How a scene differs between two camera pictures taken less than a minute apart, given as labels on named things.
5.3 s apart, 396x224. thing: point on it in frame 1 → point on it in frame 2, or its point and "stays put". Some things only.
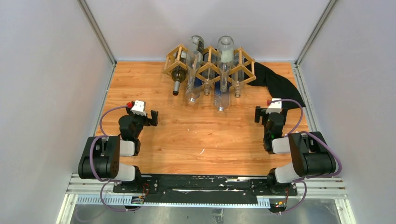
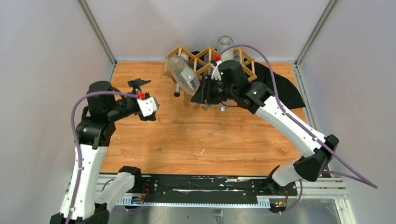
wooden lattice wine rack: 208,66 stays put
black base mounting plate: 203,187 stays put
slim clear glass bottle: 210,73 → 206,107
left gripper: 148,122 → 136,84
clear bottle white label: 225,51 stays put
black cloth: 280,87 stays put
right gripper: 261,112 → 203,93
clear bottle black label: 194,50 → 182,73
